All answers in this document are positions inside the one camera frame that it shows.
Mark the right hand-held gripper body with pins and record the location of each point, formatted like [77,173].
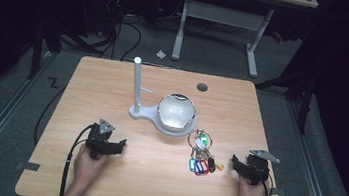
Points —
[257,170]

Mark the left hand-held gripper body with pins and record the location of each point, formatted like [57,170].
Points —
[96,140]

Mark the key bunch with coloured tags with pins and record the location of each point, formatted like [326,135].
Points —
[203,155]

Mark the person's left hand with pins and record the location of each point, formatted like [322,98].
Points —
[86,168]

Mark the black tape strip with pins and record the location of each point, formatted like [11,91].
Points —
[29,166]
[278,192]

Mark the white stand with pole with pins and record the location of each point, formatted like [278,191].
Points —
[147,112]

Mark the shiny silver bowl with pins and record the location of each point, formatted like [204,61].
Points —
[177,111]

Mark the dark metal stand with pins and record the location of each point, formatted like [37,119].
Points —
[305,104]
[39,47]

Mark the crumpled white paper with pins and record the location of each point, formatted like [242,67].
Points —
[161,54]

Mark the desk with white legs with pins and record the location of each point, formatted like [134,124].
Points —
[226,15]

